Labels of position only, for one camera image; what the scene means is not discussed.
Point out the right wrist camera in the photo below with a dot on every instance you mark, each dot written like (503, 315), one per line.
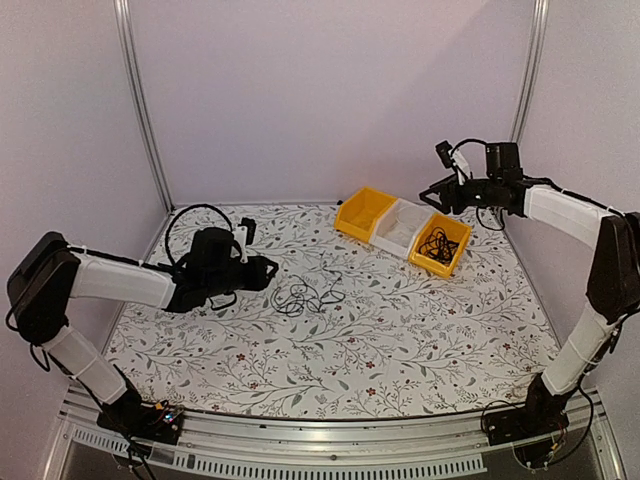
(454, 160)

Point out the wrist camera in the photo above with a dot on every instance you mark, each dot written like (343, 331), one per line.
(243, 234)
(454, 160)

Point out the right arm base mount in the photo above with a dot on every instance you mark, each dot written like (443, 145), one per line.
(541, 424)

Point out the left yellow plastic bin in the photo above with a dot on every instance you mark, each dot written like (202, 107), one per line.
(358, 215)

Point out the yellow plastic bin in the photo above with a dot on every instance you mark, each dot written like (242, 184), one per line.
(358, 215)
(440, 245)

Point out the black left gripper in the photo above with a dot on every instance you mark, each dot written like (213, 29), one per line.
(258, 281)

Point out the right yellow plastic bin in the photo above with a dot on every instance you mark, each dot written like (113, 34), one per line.
(440, 245)

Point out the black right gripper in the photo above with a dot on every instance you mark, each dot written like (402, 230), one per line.
(448, 190)

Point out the aluminium frame post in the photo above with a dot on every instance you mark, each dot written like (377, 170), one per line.
(531, 69)
(124, 24)

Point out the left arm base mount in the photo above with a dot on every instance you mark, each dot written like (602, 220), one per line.
(160, 422)

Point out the right aluminium frame post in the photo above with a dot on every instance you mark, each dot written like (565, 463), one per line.
(531, 69)

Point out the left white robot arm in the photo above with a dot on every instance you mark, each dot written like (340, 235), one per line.
(55, 273)

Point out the white translucent plastic bin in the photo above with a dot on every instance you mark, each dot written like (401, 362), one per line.
(398, 228)

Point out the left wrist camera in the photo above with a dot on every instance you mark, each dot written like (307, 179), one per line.
(243, 234)

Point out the aluminium front rail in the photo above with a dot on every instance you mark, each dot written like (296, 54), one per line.
(451, 446)

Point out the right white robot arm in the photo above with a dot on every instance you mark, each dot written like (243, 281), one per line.
(476, 332)

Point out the left aluminium frame post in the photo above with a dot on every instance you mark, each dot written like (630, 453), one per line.
(124, 24)

